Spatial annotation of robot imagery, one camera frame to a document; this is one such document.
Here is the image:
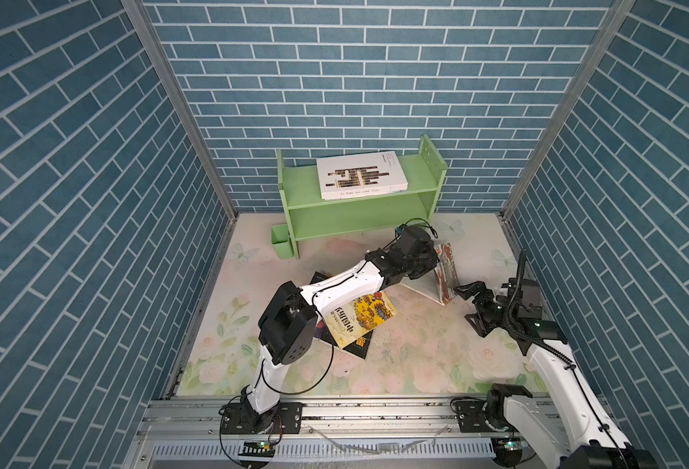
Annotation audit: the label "metal base rail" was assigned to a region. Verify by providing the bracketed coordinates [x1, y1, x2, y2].
[123, 396, 503, 468]

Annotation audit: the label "yellow illustrated history book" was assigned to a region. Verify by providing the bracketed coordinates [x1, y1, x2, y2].
[323, 292, 397, 348]

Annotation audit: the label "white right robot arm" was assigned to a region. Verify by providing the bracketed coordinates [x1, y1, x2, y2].
[454, 279, 657, 468]

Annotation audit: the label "white book brown stripes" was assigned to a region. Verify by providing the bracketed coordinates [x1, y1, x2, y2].
[316, 152, 408, 200]

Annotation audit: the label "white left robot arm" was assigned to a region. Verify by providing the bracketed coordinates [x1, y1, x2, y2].
[227, 219, 439, 434]

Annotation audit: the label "red green illustrated book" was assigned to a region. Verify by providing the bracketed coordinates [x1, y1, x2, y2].
[400, 243, 459, 306]

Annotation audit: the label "green shelf rack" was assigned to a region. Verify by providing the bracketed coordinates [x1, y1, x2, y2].
[276, 135, 448, 258]

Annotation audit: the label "metal corner frame post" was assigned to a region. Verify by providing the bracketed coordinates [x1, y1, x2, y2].
[500, 0, 635, 223]
[122, 0, 238, 223]

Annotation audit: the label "black book yellow text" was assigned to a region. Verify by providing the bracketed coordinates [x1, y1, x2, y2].
[308, 270, 375, 361]

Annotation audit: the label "metal corner frame post right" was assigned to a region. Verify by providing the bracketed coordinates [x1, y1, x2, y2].
[500, 0, 635, 223]

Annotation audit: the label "metal corner frame post left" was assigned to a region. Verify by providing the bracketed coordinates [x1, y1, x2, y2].
[122, 0, 238, 223]

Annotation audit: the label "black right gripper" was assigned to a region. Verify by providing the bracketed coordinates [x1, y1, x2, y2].
[455, 280, 514, 334]

